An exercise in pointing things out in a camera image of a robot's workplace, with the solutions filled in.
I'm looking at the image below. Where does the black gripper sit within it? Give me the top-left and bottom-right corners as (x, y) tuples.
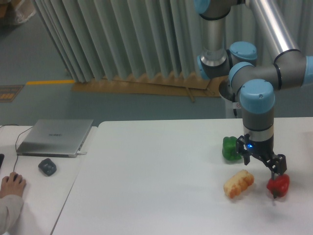
(236, 134), (287, 180)

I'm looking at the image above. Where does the red bell pepper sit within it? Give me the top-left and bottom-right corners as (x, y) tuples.
(267, 174), (290, 198)

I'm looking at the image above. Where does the black computer mouse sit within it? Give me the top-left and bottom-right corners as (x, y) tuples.
(8, 172), (23, 184)

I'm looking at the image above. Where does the forearm in grey sleeve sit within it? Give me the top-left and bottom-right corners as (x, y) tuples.
(0, 194), (24, 235)

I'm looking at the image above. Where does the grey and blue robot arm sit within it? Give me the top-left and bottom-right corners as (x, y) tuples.
(194, 0), (313, 178)

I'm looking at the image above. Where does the green bell pepper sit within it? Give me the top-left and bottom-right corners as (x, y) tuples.
(222, 136), (242, 162)

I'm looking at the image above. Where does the person's hand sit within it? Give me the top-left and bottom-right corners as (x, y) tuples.
(0, 176), (26, 198)

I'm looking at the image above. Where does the yellow bread piece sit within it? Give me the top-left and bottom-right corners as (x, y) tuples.
(223, 170), (254, 199)

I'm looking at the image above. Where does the brown cardboard sheet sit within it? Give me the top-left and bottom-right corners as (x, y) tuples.
(71, 72), (227, 102)

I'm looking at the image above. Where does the white laptop plug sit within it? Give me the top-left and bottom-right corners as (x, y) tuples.
(77, 151), (87, 155)

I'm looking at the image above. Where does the silver laptop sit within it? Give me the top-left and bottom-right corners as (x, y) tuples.
(16, 119), (93, 158)

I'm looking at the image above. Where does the grey pleated curtain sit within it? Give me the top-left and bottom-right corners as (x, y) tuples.
(31, 0), (277, 83)

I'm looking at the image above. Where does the dark grey round gadget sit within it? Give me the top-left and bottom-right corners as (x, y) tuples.
(38, 158), (57, 176)

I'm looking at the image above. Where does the black keyboard edge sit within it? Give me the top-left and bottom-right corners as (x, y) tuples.
(0, 154), (5, 169)

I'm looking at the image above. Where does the black mouse cable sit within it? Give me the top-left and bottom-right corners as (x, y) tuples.
(0, 124), (35, 173)

